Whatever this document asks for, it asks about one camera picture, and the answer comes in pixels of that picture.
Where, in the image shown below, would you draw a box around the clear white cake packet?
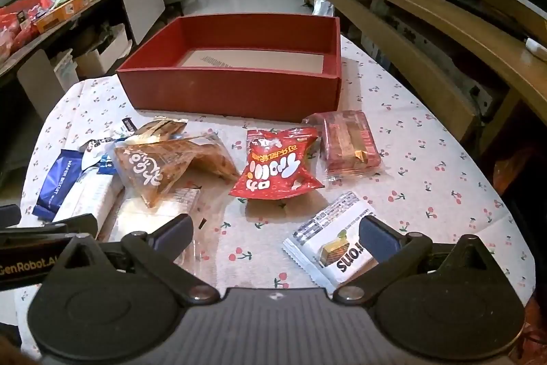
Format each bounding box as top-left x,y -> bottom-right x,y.
53,170 -> 201,242

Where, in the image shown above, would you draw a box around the blue white coconut packet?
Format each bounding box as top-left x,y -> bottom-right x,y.
96,157 -> 118,178

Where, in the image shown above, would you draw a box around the orange plastic bag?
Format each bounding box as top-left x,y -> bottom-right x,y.
493,145 -> 547,203

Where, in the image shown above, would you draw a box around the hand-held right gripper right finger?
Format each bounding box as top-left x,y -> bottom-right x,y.
332,214 -> 492,304

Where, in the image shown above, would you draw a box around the flat cardboard sheet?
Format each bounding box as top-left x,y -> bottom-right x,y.
16,49 -> 80,122

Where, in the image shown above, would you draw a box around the brown clear bread packet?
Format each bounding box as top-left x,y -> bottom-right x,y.
113,134 -> 240,208

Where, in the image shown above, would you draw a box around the orange waffle packet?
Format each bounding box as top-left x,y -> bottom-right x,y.
128,116 -> 189,145

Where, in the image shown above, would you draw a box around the red cardboard box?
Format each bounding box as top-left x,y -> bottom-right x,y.
116,15 -> 343,122

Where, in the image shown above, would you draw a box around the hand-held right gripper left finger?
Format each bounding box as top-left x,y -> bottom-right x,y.
57,213 -> 221,303

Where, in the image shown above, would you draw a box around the long black table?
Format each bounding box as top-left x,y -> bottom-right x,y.
0,0 -> 165,79

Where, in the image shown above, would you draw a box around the small white object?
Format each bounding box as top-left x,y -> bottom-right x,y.
525,37 -> 547,62

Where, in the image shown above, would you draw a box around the blue wafer biscuit packet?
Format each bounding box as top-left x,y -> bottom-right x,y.
33,149 -> 92,222

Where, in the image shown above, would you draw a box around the orange display box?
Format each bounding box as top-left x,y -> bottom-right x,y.
35,0 -> 94,34

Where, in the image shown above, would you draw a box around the open cardboard box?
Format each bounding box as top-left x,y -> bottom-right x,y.
76,24 -> 133,78

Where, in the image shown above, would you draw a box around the white chocolate wafer packet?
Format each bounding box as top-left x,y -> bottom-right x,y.
282,191 -> 385,291

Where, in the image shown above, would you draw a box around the wooden television cabinet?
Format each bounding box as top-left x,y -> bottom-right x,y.
297,0 -> 547,160

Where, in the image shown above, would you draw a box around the pile of red snack bags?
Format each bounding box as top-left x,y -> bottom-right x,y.
0,0 -> 54,64

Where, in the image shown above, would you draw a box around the red snack packet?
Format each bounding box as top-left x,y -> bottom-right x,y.
229,126 -> 325,200

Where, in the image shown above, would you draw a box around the clear hanging packets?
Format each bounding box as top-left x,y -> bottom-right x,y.
311,0 -> 335,17

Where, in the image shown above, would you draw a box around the white strawberry snack packet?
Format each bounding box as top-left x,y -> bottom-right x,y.
81,118 -> 142,169

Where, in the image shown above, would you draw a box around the cherry print tablecloth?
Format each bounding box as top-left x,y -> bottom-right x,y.
17,35 -> 538,361

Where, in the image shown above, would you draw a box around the white table side panel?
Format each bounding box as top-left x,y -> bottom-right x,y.
121,0 -> 166,46

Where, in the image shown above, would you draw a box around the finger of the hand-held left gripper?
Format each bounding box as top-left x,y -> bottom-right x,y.
0,213 -> 100,248
0,205 -> 22,228

